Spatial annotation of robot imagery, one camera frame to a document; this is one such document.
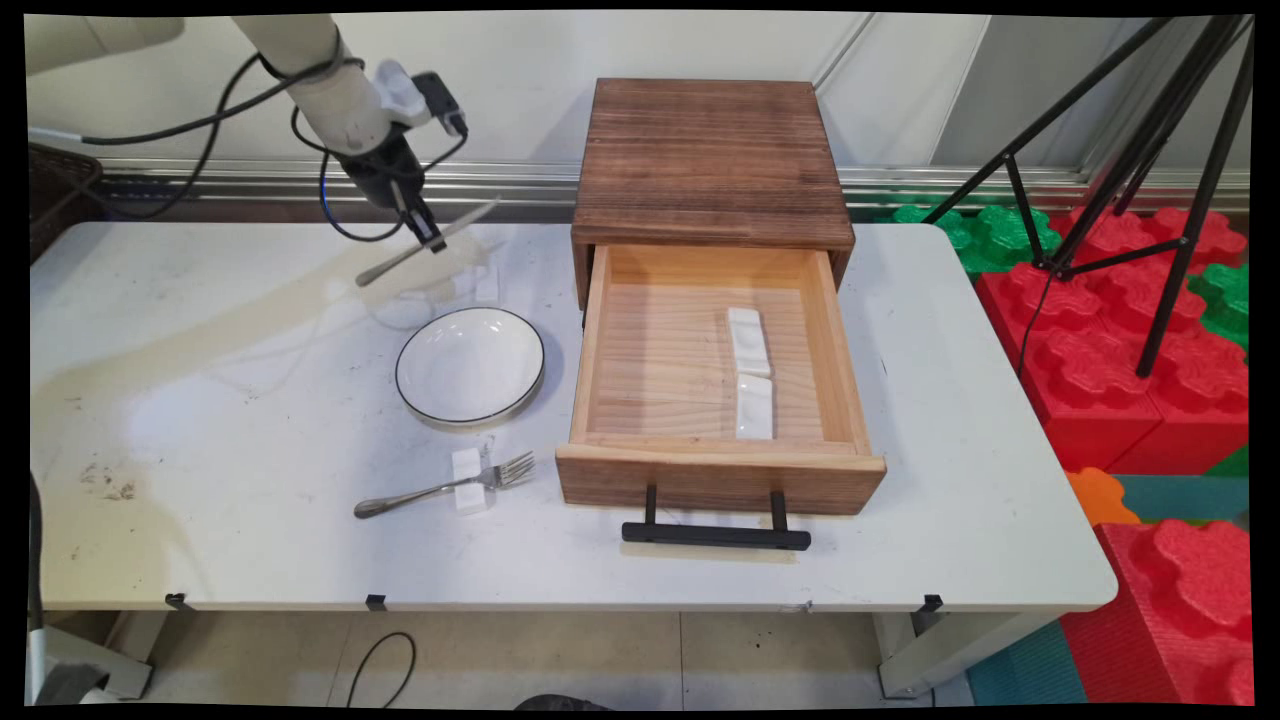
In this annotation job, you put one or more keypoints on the white ceramic cutlery rest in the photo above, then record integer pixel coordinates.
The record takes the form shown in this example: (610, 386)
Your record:
(755, 408)
(749, 340)

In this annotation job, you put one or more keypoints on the black tripod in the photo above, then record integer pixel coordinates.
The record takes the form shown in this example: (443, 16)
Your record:
(1195, 190)

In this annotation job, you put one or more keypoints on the silver table knife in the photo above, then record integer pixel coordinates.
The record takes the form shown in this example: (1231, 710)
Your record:
(400, 260)

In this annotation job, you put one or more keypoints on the small white cutlery rest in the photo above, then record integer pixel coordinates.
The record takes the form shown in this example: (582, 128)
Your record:
(466, 466)
(487, 285)

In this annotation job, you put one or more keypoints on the silver fork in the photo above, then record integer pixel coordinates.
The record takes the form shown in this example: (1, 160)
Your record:
(420, 493)

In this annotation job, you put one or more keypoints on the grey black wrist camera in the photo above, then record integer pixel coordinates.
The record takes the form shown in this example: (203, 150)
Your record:
(425, 95)

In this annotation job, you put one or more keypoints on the dark wooden cabinet case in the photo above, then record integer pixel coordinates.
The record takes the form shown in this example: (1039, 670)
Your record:
(710, 160)

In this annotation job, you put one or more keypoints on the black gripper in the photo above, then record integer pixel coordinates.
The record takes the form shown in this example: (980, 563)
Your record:
(385, 170)

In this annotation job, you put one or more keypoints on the white table leg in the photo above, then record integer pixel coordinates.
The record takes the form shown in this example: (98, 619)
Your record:
(90, 655)
(940, 650)

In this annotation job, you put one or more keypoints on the white plate black rim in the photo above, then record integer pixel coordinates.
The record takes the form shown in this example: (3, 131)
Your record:
(470, 365)

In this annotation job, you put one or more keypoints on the aluminium wall rail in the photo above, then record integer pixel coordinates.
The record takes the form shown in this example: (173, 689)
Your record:
(520, 185)

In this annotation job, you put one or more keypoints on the dark wicker basket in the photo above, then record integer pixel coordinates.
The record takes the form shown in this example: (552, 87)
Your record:
(60, 195)

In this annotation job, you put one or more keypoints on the light wooden drawer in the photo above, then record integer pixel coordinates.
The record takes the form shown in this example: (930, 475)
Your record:
(660, 370)

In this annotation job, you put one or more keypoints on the teal foam mat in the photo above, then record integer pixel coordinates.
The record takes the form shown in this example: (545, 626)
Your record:
(1030, 670)

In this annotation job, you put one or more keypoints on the black table edge clip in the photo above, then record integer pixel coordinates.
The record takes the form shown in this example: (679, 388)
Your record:
(178, 601)
(376, 602)
(931, 603)

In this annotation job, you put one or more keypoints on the green foam block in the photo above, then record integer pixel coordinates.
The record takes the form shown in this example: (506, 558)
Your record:
(990, 235)
(1228, 300)

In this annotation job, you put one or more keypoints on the orange foam piece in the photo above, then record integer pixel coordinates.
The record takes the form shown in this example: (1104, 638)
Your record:
(1098, 497)

